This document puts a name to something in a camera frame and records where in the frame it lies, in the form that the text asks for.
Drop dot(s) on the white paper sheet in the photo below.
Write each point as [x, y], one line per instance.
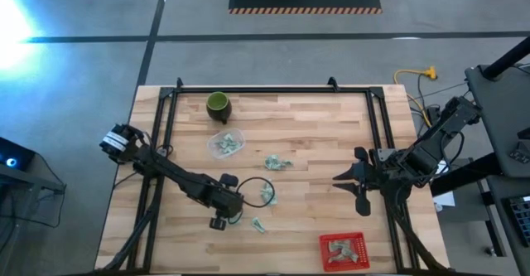
[446, 199]

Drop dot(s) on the green ceramic mug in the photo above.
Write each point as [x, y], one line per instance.
[218, 106]

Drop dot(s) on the grey metal stand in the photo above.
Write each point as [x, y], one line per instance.
[49, 187]

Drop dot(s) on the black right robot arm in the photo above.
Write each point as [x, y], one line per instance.
[422, 158]

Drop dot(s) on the black metal table frame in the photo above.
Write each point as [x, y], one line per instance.
[269, 90]

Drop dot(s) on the grey desk top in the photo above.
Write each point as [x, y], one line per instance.
[501, 114]

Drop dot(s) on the black power strip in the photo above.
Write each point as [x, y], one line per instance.
[432, 112]

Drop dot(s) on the black pole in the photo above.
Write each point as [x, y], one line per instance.
[509, 58]

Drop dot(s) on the small black gadget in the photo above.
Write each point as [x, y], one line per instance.
[519, 152]

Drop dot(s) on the grey caster wheel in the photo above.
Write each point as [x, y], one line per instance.
[490, 251]

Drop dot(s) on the clear plastic container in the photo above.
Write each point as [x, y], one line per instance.
[213, 153]

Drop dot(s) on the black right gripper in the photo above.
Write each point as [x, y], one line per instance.
[372, 175]

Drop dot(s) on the red plastic basket bin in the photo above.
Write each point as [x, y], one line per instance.
[364, 263]

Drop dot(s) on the black computer with blue light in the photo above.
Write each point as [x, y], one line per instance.
[12, 156]

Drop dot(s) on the black desk crossbar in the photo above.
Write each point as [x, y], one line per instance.
[463, 176]

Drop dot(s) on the black keyboard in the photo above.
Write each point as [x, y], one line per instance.
[519, 222]

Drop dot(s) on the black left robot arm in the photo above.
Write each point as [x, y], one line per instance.
[165, 168]

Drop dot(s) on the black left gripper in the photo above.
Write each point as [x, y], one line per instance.
[223, 201]

